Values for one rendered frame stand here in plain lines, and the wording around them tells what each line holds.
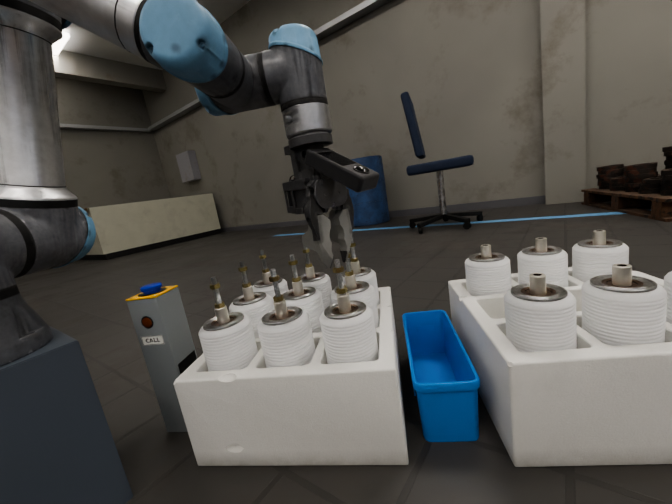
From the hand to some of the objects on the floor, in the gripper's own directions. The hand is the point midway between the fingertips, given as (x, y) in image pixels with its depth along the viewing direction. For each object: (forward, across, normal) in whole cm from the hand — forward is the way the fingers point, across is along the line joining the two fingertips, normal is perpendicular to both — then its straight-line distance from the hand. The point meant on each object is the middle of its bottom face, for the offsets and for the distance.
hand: (338, 257), depth 52 cm
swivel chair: (+35, -216, -91) cm, 237 cm away
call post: (+35, +21, -36) cm, 54 cm away
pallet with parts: (+35, -270, +50) cm, 277 cm away
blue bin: (+35, -18, +5) cm, 40 cm away
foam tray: (+35, -3, -17) cm, 39 cm away
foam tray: (+35, -35, +27) cm, 56 cm away
